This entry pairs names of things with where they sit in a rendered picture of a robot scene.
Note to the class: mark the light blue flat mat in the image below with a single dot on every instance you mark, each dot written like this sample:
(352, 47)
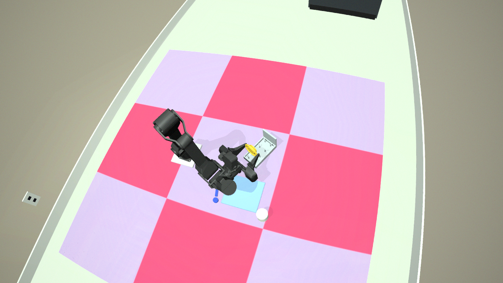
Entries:
(247, 196)

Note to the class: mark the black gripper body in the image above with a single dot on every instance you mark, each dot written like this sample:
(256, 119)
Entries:
(249, 172)

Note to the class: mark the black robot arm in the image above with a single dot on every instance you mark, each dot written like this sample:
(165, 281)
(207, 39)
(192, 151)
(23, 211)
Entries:
(184, 148)

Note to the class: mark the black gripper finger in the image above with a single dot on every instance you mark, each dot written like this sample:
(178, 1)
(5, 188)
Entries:
(253, 162)
(237, 150)

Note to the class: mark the white dish rack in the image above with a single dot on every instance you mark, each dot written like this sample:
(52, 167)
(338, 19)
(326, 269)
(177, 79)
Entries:
(265, 146)

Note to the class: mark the yellow plate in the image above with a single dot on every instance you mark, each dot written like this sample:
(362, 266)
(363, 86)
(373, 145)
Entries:
(251, 149)

